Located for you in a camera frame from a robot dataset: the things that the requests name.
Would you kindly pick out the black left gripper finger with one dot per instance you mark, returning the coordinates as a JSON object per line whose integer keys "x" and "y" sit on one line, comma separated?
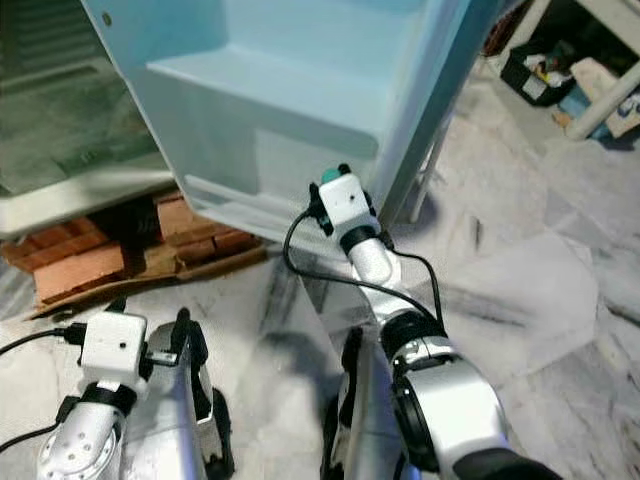
{"x": 182, "y": 335}
{"x": 117, "y": 306}

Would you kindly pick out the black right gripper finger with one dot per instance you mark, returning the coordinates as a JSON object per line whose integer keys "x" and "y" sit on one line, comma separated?
{"x": 344, "y": 169}
{"x": 311, "y": 194}

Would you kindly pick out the teal capped bottle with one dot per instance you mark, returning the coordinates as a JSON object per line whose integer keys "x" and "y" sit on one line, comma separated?
{"x": 332, "y": 176}

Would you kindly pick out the silver fridge door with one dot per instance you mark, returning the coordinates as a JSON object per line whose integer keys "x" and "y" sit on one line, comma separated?
{"x": 260, "y": 100}

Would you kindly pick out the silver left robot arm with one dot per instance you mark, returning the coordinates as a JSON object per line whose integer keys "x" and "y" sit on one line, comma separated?
{"x": 80, "y": 445}

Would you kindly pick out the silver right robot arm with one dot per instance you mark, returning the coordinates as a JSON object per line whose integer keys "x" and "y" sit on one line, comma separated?
{"x": 450, "y": 400}

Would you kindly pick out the white fridge crisper drawer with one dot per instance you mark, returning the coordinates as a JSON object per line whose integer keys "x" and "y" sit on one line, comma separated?
{"x": 80, "y": 205}

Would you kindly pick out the silver fridge body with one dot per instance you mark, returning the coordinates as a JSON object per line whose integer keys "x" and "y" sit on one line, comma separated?
{"x": 50, "y": 110}

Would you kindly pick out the red brick stack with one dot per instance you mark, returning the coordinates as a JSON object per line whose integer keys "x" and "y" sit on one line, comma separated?
{"x": 200, "y": 225}
{"x": 80, "y": 272}

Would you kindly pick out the brown cardboard sheet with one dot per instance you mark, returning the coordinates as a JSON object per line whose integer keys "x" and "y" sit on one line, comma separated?
{"x": 190, "y": 270}

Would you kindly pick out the white folding chair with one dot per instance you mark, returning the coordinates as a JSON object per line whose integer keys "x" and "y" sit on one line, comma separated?
{"x": 428, "y": 170}

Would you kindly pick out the robot right leg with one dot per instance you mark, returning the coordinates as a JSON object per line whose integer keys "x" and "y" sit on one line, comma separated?
{"x": 370, "y": 420}

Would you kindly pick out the black basket with items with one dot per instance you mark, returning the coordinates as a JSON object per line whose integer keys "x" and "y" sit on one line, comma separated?
{"x": 535, "y": 75}

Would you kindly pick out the white storage rack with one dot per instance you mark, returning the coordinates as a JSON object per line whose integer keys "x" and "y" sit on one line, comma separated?
{"x": 605, "y": 95}

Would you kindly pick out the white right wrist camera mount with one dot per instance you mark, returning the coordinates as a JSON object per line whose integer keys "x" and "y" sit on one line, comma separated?
{"x": 350, "y": 203}

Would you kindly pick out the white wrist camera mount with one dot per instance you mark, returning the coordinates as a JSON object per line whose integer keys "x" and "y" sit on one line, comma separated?
{"x": 350, "y": 203}
{"x": 115, "y": 350}

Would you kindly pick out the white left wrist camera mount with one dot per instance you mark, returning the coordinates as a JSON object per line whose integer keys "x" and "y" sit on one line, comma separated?
{"x": 115, "y": 350}

